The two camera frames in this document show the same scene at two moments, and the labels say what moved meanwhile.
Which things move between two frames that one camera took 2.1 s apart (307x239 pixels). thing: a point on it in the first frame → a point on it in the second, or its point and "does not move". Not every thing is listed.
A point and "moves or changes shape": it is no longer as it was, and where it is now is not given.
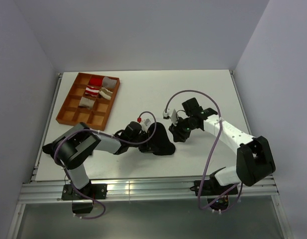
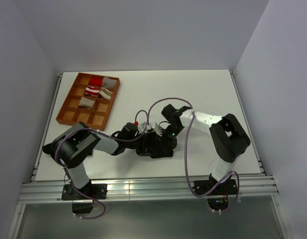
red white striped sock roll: [91, 90] does not move
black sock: [159, 143] moves or changes shape
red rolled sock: [95, 81] does not move
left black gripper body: [140, 142] does not move
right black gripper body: [183, 128] → [171, 131]
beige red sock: [86, 102] does not move
